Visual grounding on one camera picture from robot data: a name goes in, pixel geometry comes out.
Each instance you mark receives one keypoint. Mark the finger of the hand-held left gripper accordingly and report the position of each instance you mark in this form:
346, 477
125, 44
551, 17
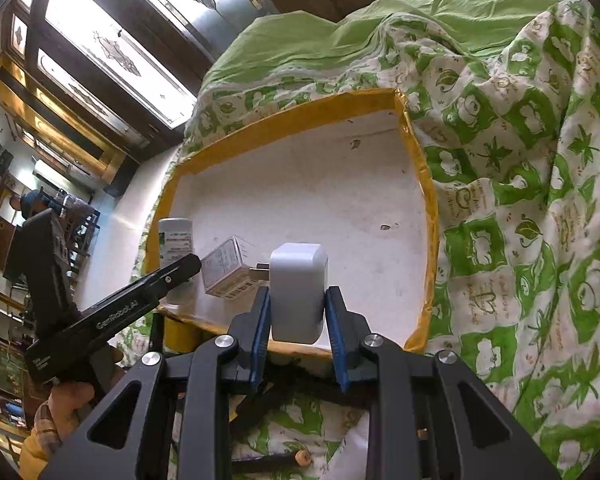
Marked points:
177, 270

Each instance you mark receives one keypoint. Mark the white air conditioner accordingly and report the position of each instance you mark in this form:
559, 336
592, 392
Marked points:
50, 172

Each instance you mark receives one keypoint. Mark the person's left forearm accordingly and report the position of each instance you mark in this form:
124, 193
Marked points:
40, 445

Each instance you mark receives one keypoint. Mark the person's left hand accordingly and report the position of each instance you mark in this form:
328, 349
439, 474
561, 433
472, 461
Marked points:
70, 402

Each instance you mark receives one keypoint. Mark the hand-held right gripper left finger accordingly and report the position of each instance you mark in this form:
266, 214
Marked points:
262, 332

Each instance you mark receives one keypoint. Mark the green and white printed blanket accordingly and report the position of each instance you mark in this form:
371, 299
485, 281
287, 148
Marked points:
520, 210

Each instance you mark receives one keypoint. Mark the white plug charger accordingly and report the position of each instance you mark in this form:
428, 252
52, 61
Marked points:
299, 290

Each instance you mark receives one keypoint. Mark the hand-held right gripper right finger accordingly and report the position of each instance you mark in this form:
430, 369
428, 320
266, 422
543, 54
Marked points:
334, 332

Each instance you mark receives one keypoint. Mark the black marker pen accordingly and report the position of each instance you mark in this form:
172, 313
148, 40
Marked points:
270, 464

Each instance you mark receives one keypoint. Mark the small white carton box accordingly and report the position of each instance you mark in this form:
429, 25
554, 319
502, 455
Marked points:
227, 270

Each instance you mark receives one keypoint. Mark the yellow cardboard tray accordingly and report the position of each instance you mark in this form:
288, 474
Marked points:
320, 200

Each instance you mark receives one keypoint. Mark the white bottle green label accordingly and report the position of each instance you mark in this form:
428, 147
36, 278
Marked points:
176, 240

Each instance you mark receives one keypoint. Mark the plain green bed sheet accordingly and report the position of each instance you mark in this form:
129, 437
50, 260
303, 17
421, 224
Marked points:
300, 45

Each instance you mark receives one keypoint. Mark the yellow wooden door frame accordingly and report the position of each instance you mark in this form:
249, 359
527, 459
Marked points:
55, 115

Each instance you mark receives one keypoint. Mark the etched glass window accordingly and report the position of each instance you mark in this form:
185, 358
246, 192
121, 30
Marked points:
115, 45

